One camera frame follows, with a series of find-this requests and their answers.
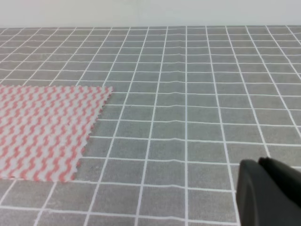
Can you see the pink white wavy striped towel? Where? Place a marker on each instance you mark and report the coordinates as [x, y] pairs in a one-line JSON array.
[[44, 130]]

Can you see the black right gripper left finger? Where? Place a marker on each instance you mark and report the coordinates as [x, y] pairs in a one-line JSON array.
[[250, 179]]

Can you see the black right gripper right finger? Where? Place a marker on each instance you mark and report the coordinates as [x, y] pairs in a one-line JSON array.
[[279, 200]]

